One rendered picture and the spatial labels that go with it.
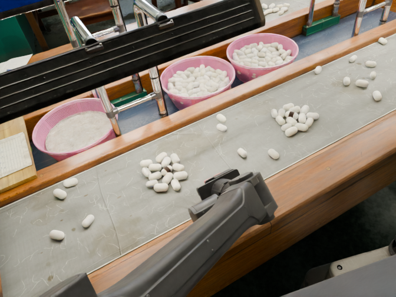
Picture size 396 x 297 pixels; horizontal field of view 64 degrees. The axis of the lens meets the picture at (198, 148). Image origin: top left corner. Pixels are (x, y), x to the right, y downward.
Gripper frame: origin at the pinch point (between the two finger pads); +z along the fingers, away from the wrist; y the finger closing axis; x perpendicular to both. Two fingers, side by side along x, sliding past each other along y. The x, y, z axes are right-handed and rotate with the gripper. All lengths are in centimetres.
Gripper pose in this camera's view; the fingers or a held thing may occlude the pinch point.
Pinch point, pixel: (209, 187)
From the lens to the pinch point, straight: 78.4
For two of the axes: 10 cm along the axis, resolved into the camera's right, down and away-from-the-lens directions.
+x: 3.9, 9.1, 1.2
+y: -8.7, 4.1, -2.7
